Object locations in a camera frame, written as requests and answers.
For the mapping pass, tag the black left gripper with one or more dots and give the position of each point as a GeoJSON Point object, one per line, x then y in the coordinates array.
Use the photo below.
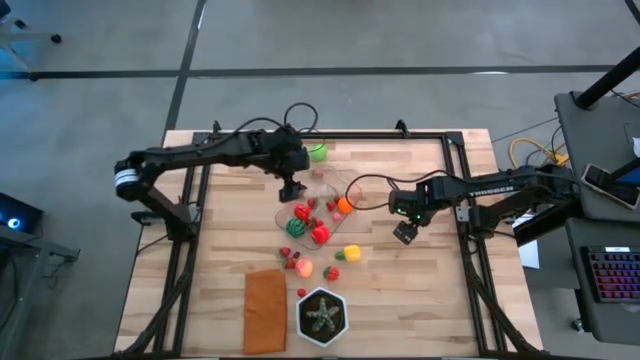
{"type": "Point", "coordinates": [285, 150]}

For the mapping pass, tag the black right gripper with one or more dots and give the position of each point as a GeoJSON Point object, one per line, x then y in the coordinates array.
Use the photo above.
{"type": "Point", "coordinates": [415, 200]}

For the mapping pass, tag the red toy bell pepper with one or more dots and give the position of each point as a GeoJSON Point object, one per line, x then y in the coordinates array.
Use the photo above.
{"type": "Point", "coordinates": [302, 212]}

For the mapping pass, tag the clear plastic tupperware container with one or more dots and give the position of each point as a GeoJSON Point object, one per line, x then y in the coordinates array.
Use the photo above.
{"type": "Point", "coordinates": [327, 192]}

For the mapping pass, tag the striped green toy watermelon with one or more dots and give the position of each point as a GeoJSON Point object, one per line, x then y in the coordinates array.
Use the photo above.
{"type": "Point", "coordinates": [295, 228]}

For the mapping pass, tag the light green toy melon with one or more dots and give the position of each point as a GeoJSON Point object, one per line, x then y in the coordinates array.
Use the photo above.
{"type": "Point", "coordinates": [318, 153]}

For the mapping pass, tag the red toy tomato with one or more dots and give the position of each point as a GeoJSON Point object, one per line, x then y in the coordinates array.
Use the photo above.
{"type": "Point", "coordinates": [320, 234]}

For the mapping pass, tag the orange toy mandarin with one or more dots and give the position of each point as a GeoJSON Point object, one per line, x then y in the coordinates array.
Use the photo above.
{"type": "Point", "coordinates": [344, 205]}

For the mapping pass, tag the yellow toy bell pepper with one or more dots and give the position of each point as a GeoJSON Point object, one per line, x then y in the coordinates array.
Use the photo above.
{"type": "Point", "coordinates": [352, 253]}

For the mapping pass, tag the toy peach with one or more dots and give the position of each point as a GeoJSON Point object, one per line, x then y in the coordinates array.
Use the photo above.
{"type": "Point", "coordinates": [303, 268]}

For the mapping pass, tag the small red toy berry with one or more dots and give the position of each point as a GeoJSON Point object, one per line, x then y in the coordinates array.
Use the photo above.
{"type": "Point", "coordinates": [301, 293]}

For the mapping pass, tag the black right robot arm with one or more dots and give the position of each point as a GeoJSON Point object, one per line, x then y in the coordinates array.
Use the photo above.
{"type": "Point", "coordinates": [500, 187]}

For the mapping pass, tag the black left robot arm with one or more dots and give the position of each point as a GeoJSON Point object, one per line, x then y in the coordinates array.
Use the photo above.
{"type": "Point", "coordinates": [200, 152]}

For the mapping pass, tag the green star-shaped succulent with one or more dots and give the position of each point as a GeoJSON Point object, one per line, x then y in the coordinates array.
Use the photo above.
{"type": "Point", "coordinates": [322, 315]}

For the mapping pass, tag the orange folded cloth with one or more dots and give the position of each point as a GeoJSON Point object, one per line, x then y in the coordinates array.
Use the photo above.
{"type": "Point", "coordinates": [265, 312]}

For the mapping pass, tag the white paper sheet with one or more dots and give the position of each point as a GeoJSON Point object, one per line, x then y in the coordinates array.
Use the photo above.
{"type": "Point", "coordinates": [530, 252]}

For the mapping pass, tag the black stand foot bar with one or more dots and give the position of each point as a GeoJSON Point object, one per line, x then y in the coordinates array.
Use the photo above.
{"type": "Point", "coordinates": [540, 230]}

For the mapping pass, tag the white hexagonal planter pot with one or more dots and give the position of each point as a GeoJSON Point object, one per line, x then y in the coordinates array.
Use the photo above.
{"type": "Point", "coordinates": [301, 330]}

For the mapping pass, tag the grey desk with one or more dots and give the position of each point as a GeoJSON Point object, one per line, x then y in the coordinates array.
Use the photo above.
{"type": "Point", "coordinates": [580, 295]}

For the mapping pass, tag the smartphone in pale case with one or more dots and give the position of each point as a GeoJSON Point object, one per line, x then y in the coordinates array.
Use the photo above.
{"type": "Point", "coordinates": [607, 185]}

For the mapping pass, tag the grey cart top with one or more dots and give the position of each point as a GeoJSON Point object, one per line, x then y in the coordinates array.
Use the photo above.
{"type": "Point", "coordinates": [595, 135]}

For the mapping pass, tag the backlit keyboard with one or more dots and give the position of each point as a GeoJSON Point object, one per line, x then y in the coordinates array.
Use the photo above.
{"type": "Point", "coordinates": [615, 275]}

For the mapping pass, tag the black pole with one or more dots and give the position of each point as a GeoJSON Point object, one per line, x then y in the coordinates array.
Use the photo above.
{"type": "Point", "coordinates": [607, 80]}

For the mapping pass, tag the grey metal stand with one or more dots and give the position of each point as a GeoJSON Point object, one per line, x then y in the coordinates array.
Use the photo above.
{"type": "Point", "coordinates": [45, 248]}

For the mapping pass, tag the black computer with blue light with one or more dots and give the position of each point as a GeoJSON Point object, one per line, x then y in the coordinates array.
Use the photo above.
{"type": "Point", "coordinates": [25, 215]}

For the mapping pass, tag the grey chair base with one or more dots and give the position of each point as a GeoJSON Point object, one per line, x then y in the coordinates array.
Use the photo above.
{"type": "Point", "coordinates": [35, 36]}

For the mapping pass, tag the black frame bracket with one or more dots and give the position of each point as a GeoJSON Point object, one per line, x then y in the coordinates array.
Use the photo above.
{"type": "Point", "coordinates": [216, 127]}
{"type": "Point", "coordinates": [401, 128]}

